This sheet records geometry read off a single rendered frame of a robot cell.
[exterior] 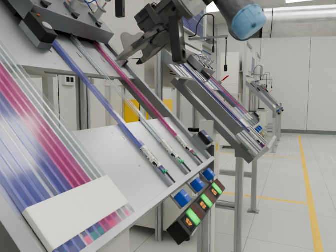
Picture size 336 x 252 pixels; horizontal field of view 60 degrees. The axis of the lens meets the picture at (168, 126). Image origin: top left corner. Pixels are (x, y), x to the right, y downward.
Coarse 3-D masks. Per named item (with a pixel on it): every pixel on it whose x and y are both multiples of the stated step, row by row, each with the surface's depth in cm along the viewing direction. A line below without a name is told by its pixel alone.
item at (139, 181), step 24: (168, 120) 94; (96, 144) 57; (120, 144) 63; (144, 144) 70; (192, 144) 93; (120, 168) 56; (144, 168) 62; (168, 168) 70; (192, 168) 80; (144, 192) 56
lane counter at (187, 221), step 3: (183, 216) 61; (186, 216) 62; (183, 219) 61; (186, 219) 61; (189, 219) 62; (183, 222) 60; (186, 222) 61; (189, 222) 61; (192, 222) 62; (186, 225) 60; (189, 225) 60; (192, 225) 61; (189, 228) 60; (192, 228) 60
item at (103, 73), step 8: (72, 40) 85; (80, 48) 84; (88, 56) 84; (96, 64) 83; (104, 72) 82; (112, 80) 82; (120, 96) 80; (128, 104) 80; (136, 112) 79; (144, 120) 78; (152, 128) 78; (160, 136) 77
